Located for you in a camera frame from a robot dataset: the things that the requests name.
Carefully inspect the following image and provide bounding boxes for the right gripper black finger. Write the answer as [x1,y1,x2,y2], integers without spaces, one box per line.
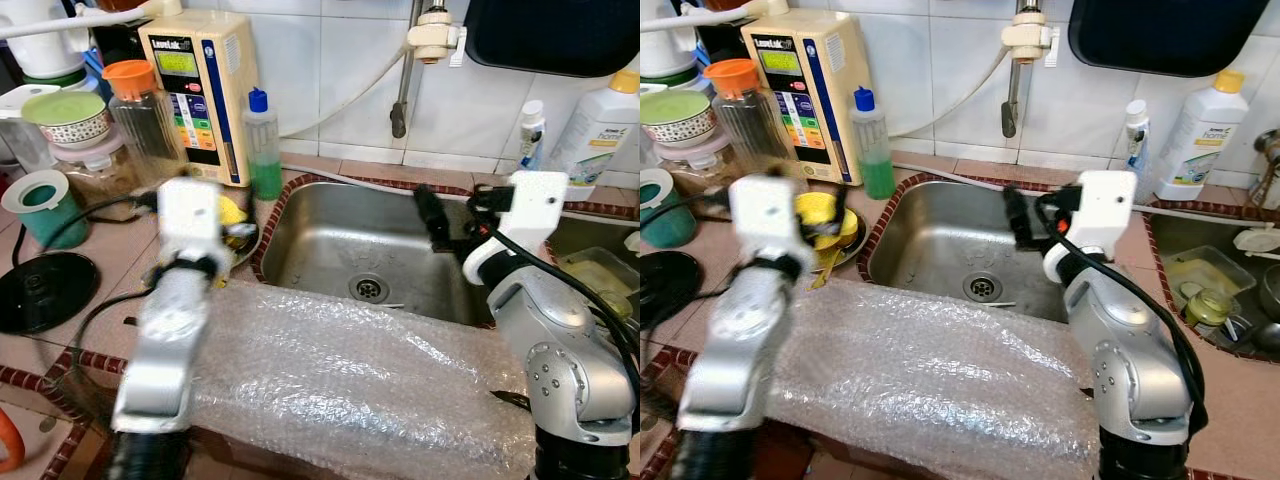
[413,183,453,251]
[1003,185,1039,251]

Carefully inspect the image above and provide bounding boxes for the shallow stainless steel bowl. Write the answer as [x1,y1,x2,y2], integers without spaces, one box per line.
[805,215,869,291]
[222,220,261,266]

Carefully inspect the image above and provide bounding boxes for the white kitchen appliance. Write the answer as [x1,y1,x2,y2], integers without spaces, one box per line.
[0,0,96,86]
[640,0,701,81]

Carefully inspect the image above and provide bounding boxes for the stainless steel sink basin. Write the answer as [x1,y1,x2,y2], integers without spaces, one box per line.
[545,215,641,331]
[255,178,501,326]
[1145,210,1280,361]
[868,178,1076,323]

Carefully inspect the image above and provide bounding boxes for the green soap bottle blue cap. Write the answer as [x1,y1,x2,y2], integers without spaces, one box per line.
[243,88,284,199]
[850,87,896,199]

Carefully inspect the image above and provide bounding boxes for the jar of brown powder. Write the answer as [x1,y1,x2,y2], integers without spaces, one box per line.
[683,130,746,196]
[50,130,141,211]

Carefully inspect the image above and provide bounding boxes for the clear plastic food container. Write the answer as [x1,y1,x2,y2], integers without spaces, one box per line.
[560,247,641,301]
[1160,245,1256,301]

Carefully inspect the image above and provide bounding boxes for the glass jar with orange lid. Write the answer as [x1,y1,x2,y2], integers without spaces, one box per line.
[102,60,186,186]
[705,58,791,181]

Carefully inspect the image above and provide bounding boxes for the beige water ionizer machine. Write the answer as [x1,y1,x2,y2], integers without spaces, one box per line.
[138,10,259,186]
[740,10,871,186]

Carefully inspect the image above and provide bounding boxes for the teal mug with white rim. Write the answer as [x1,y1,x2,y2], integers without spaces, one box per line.
[0,170,89,249]
[640,168,698,249]

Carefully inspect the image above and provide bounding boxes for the greenish glass cup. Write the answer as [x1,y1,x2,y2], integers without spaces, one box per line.
[1185,288,1236,329]
[600,290,641,323]

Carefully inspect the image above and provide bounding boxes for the black round kettle base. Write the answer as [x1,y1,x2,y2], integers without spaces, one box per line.
[0,250,101,334]
[640,250,701,331]

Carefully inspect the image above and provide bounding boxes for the white detergent bottle yellow cap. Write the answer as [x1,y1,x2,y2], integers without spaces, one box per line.
[545,68,641,201]
[1155,68,1251,201]

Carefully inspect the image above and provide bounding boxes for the clear bubble wrap sheet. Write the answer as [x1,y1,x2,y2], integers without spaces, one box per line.
[190,280,541,480]
[770,278,1101,480]

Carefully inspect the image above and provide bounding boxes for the patterned bowl with green lid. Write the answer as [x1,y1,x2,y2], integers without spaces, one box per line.
[640,88,716,146]
[22,90,113,149]

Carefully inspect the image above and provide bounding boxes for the black hanging tray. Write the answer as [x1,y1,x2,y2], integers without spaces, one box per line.
[465,0,641,79]
[1068,0,1280,79]

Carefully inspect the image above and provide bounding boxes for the steel sink faucet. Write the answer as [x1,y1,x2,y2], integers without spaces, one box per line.
[1252,128,1280,209]

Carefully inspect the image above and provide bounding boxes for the deep stainless steel bowl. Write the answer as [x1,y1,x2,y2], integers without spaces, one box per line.
[1258,265,1280,321]

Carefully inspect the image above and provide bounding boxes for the thick white tube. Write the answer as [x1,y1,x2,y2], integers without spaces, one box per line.
[0,0,183,41]
[640,0,791,31]

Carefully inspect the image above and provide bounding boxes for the clear container with white lid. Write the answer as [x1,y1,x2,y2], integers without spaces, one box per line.
[0,85,61,171]

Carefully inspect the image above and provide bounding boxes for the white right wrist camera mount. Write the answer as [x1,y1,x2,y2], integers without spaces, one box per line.
[1043,170,1138,284]
[462,170,569,286]

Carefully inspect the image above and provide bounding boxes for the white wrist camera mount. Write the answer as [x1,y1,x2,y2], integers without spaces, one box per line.
[462,170,569,286]
[728,178,801,263]
[1043,170,1138,284]
[155,178,226,263]

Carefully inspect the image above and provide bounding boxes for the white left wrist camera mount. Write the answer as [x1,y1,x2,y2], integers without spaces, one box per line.
[728,178,801,263]
[155,178,226,263]

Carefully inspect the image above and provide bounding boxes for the long grey hose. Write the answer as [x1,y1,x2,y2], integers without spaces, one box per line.
[280,160,641,221]
[890,160,1280,226]

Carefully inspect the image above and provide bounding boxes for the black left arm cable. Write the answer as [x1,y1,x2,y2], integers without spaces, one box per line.
[640,188,736,233]
[10,193,166,269]

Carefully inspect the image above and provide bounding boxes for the wall tap with steel spout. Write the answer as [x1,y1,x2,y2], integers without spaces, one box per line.
[1000,0,1061,139]
[390,0,468,139]

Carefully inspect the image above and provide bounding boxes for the orange hose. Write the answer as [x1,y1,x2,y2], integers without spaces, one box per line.
[0,405,26,471]

